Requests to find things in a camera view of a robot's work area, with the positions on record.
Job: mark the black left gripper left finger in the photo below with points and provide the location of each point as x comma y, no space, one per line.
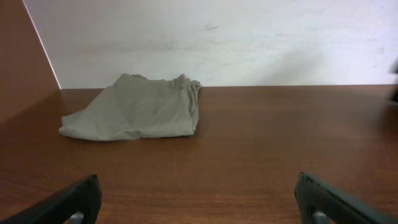
83,196

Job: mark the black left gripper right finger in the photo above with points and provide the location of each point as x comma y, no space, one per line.
319,202

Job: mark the black shorts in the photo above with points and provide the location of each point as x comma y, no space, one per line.
393,70

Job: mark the wooden side panel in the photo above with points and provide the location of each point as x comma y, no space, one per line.
26,74

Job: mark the folded khaki shorts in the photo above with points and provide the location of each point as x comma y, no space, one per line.
135,107

